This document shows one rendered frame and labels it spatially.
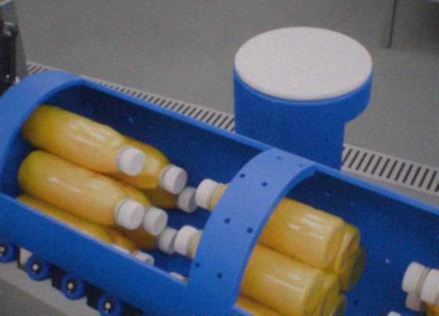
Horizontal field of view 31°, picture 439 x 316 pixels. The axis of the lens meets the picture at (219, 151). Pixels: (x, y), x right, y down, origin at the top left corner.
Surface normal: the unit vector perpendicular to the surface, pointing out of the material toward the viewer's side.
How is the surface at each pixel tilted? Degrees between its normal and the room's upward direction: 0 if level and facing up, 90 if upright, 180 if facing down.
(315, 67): 0
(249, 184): 11
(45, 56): 0
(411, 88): 0
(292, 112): 90
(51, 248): 92
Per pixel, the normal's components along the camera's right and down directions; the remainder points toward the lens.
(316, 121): 0.09, 0.60
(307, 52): -0.03, -0.80
